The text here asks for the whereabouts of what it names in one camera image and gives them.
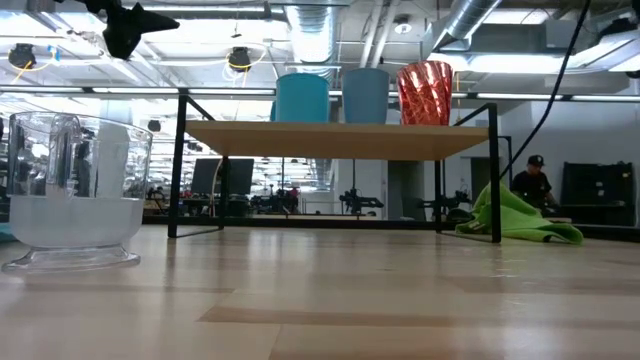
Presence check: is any cyan mug with handle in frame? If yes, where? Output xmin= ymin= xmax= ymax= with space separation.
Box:
xmin=269 ymin=72 xmax=332 ymax=124

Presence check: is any green cloth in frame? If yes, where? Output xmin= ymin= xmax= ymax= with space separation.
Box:
xmin=454 ymin=180 xmax=585 ymax=246

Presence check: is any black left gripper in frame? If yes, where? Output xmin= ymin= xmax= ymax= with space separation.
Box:
xmin=53 ymin=0 xmax=182 ymax=61

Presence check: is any silver ventilation duct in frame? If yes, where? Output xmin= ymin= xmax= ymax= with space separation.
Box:
xmin=283 ymin=4 xmax=342 ymax=84
xmin=424 ymin=0 xmax=503 ymax=51

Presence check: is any red ribbed plastic cup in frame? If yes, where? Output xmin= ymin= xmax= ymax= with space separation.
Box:
xmin=396 ymin=60 xmax=455 ymax=127

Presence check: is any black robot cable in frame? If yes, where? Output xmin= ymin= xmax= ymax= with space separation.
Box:
xmin=499 ymin=0 xmax=594 ymax=181

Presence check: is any black ceiling-mounted device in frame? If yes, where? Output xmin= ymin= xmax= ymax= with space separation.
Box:
xmin=227 ymin=46 xmax=253 ymax=73
xmin=7 ymin=43 xmax=38 ymax=70

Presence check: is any clear glass mug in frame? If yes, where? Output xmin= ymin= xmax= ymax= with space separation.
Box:
xmin=1 ymin=111 xmax=154 ymax=274

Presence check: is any pale blue plastic cup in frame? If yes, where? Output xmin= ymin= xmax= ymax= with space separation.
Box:
xmin=342 ymin=67 xmax=391 ymax=125

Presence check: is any wooden shelf with black frame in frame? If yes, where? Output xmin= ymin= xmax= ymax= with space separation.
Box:
xmin=167 ymin=93 xmax=503 ymax=245

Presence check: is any dark computer monitor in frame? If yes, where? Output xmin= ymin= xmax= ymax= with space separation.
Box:
xmin=189 ymin=157 xmax=256 ymax=197

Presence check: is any person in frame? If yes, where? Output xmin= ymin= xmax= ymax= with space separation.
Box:
xmin=510 ymin=154 xmax=562 ymax=217

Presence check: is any black cabinet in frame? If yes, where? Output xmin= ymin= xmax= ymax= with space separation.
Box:
xmin=559 ymin=160 xmax=638 ymax=227

